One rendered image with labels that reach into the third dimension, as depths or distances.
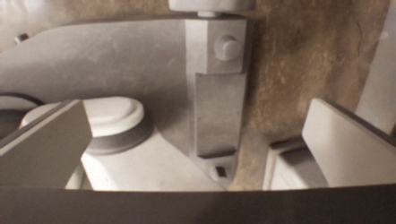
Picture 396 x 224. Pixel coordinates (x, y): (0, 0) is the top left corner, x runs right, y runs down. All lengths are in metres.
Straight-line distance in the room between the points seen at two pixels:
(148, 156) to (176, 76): 0.21
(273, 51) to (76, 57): 0.57
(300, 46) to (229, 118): 0.39
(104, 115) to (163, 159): 0.12
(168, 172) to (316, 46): 0.69
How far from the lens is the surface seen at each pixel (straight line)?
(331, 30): 0.86
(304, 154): 0.98
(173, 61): 0.47
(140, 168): 0.31
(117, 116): 0.35
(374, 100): 0.38
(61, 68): 0.50
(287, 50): 0.77
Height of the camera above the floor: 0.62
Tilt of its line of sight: 58 degrees down
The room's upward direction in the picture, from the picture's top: 158 degrees clockwise
